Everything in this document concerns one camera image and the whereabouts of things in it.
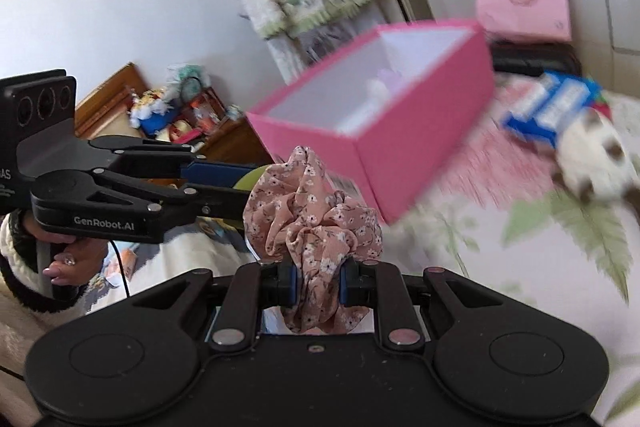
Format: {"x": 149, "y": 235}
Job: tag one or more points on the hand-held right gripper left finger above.
{"x": 288, "y": 287}

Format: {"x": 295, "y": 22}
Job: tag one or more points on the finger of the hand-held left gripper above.
{"x": 215, "y": 174}
{"x": 200, "y": 202}

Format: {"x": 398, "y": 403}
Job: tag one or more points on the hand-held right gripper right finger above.
{"x": 348, "y": 287}

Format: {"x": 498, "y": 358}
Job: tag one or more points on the olive green plush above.
{"x": 247, "y": 179}

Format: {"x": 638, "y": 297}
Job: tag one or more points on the pink floral scrunchie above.
{"x": 310, "y": 227}

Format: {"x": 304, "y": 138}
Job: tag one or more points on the pink cardboard box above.
{"x": 415, "y": 157}

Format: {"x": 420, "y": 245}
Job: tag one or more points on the white panda plush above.
{"x": 585, "y": 157}

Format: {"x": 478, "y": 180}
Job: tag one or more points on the blue tissue packet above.
{"x": 550, "y": 107}

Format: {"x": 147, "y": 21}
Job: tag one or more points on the red plush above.
{"x": 606, "y": 107}

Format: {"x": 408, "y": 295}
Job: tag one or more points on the person's left hand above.
{"x": 82, "y": 262}

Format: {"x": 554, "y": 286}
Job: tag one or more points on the cartoon print cloth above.
{"x": 220, "y": 232}

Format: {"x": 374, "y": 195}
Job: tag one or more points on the pile of small trinkets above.
{"x": 170, "y": 112}

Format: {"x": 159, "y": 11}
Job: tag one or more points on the brown wooden nightstand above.
{"x": 110, "y": 97}

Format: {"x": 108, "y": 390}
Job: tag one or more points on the white fluffy pajama pants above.
{"x": 300, "y": 52}

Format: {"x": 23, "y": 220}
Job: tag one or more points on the floral bed sheet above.
{"x": 500, "y": 257}

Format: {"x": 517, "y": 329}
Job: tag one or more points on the black suitcase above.
{"x": 540, "y": 59}

